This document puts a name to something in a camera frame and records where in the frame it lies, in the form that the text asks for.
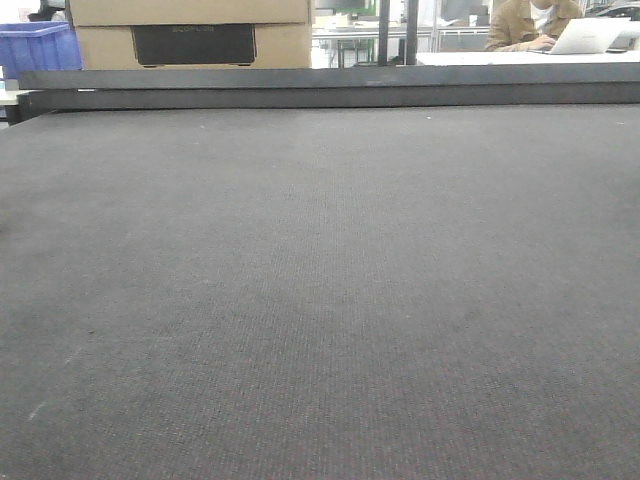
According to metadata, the black foam board upper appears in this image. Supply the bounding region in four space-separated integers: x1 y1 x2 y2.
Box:
18 62 639 90

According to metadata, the black vertical pole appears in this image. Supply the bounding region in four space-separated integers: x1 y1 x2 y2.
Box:
405 0 419 65
377 0 391 67

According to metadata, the person in brown jacket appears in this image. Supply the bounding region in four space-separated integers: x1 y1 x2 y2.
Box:
485 0 583 52

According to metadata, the upper cardboard box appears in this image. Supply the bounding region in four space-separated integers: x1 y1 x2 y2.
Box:
68 0 313 27

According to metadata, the black vertical pole left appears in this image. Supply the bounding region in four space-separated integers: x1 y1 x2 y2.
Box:
377 0 391 67

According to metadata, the white background table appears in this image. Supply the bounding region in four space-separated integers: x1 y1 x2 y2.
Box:
416 50 639 66

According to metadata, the blue plastic crate background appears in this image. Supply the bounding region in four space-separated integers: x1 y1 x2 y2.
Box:
1 21 83 79

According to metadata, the black foam board lower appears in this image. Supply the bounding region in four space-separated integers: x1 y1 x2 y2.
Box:
18 82 639 119

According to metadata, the black vertical pole right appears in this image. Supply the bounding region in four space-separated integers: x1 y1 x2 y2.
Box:
405 0 419 65

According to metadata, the lower cardboard box black print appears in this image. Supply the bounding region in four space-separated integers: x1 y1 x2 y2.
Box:
75 24 311 70

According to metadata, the black foam board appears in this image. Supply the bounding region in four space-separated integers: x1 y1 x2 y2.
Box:
18 82 639 119
18 62 639 90

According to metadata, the dark grey fabric mat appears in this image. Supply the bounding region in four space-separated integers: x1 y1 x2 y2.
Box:
1 105 639 479

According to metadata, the white laptop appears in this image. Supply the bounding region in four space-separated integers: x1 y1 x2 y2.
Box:
531 17 634 55

